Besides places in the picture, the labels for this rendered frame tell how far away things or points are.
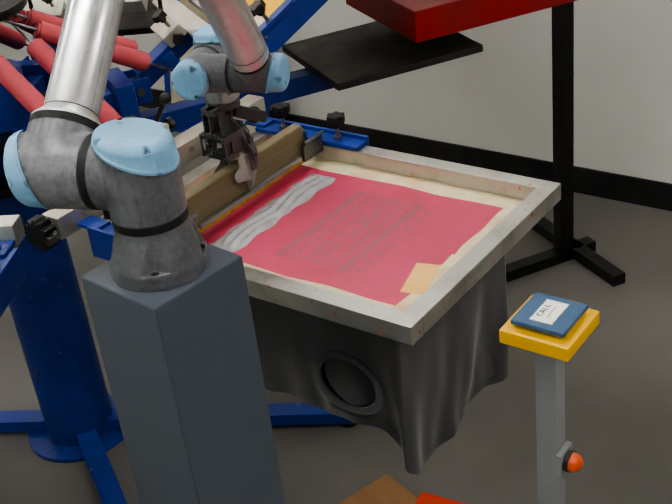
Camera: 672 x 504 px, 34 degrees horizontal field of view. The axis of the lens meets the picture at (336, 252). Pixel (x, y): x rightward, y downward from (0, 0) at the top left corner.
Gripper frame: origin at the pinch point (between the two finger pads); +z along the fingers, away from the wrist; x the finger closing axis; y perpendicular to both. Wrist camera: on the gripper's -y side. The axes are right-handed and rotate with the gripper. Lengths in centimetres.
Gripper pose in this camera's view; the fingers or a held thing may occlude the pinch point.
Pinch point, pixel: (243, 181)
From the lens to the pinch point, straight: 237.8
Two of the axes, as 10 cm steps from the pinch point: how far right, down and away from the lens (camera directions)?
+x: 8.1, 2.1, -5.4
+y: -5.8, 4.6, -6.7
